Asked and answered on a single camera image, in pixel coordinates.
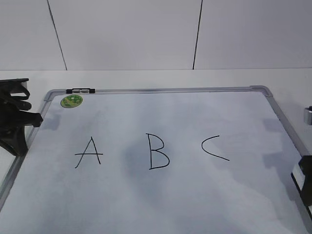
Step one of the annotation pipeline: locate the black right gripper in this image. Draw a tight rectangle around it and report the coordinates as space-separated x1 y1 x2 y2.
298 155 312 218

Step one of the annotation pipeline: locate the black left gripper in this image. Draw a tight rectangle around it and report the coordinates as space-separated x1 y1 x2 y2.
0 96 43 156

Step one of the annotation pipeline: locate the white whiteboard eraser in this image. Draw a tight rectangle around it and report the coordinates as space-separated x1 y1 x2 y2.
291 163 312 221

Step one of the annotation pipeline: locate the round green sticker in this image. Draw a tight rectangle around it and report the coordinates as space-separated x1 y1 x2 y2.
60 95 83 108

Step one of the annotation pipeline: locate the black silver hanging clip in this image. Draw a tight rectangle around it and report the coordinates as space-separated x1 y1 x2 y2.
66 88 96 94

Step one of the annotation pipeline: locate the white aluminium-framed whiteboard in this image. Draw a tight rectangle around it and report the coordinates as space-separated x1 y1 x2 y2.
0 87 312 234

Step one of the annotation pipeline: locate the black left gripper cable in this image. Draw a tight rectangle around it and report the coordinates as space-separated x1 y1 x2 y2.
4 84 32 112

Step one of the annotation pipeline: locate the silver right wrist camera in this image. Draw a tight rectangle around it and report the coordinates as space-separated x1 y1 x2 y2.
303 106 312 125

